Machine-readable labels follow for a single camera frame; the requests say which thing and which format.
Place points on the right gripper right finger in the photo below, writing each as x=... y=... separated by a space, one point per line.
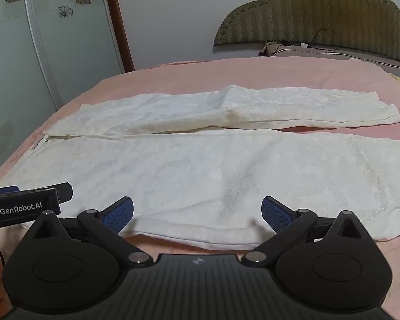
x=289 y=227

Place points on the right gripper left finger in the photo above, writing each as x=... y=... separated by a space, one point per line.
x=103 y=229

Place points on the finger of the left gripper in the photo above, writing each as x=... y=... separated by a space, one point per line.
x=63 y=192
x=8 y=189

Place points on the white fleece pants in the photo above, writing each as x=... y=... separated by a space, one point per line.
x=198 y=166

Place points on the glass wardrobe door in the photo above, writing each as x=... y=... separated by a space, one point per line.
x=51 y=51

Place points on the pink bed blanket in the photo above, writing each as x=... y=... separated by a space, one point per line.
x=258 y=73

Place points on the brown pillow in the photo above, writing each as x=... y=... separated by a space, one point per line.
x=274 y=48

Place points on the olive upholstered headboard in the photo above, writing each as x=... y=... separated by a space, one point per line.
x=371 y=26

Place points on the brown wooden door frame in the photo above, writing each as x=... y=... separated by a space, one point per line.
x=120 y=35

